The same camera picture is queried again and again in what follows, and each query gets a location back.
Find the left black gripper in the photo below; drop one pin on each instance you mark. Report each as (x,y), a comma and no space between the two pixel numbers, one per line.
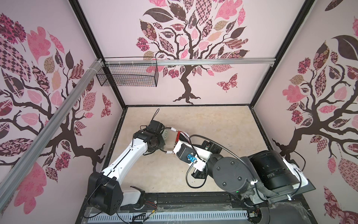
(161,143)

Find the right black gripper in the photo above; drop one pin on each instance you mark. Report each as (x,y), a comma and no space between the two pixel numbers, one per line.
(211,146)

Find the black white headphones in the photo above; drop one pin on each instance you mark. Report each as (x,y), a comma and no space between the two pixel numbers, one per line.
(179,140)

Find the mint green white headphones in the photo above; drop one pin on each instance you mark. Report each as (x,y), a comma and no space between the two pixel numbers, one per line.
(165,133)

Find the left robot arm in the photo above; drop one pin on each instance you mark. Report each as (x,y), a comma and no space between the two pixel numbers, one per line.
(104,190)

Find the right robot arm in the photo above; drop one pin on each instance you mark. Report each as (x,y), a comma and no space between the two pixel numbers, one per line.
(264,177)

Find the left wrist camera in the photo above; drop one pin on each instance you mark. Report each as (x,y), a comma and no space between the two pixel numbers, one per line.
(155,127)

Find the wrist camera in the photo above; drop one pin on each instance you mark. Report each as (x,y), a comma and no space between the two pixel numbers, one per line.
(196,156)
(155,127)

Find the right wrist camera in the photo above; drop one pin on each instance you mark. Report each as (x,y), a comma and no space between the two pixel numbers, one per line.
(196,156)

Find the black wire basket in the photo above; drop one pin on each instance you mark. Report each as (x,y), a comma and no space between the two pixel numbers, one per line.
(129,71)

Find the white slotted cable duct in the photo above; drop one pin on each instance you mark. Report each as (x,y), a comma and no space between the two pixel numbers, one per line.
(167,217)

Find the aluminium rail back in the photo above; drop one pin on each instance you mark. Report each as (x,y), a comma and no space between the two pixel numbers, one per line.
(219,61)

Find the aluminium rail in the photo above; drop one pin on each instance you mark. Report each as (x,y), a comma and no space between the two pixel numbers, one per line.
(13,179)
(219,61)

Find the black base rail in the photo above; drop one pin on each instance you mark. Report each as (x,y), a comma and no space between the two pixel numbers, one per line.
(294,211)

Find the aluminium rail left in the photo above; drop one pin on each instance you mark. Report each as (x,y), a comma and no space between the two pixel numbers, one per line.
(13,179)

